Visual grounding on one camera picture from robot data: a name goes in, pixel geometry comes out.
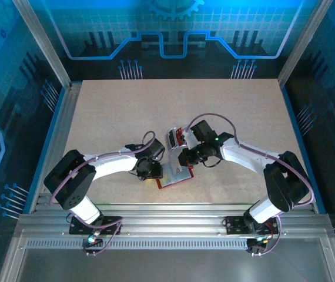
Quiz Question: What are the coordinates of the slotted grey cable duct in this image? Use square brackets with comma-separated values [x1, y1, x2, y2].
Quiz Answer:
[25, 238, 250, 251]

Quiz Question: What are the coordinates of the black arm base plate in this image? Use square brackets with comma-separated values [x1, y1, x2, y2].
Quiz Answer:
[225, 216, 279, 236]
[69, 216, 122, 236]

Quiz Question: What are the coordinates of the red card holder wallet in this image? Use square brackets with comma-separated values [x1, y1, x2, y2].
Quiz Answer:
[155, 160, 195, 192]

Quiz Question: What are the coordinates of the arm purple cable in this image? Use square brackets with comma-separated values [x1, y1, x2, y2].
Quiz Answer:
[189, 113, 316, 257]
[49, 130, 156, 257]

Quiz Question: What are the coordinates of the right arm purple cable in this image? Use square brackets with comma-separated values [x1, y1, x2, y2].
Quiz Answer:
[189, 113, 316, 257]

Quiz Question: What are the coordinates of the aluminium table rail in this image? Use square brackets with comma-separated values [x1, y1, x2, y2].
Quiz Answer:
[14, 202, 334, 239]

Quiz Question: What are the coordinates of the aluminium side rail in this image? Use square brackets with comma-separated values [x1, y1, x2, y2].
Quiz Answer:
[29, 82, 82, 214]

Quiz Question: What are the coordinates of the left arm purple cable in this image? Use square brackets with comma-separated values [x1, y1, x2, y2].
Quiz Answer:
[49, 130, 156, 257]

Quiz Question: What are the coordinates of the red credit card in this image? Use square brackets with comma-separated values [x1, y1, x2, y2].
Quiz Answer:
[175, 128, 188, 147]

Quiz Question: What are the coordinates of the silver credit card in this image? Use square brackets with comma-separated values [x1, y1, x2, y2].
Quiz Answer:
[167, 152, 183, 174]

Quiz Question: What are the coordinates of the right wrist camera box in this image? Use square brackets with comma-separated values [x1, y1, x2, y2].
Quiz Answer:
[181, 128, 199, 149]

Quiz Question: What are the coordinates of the aluminium frame post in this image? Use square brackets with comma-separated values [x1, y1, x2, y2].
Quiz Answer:
[11, 0, 73, 89]
[277, 0, 332, 88]

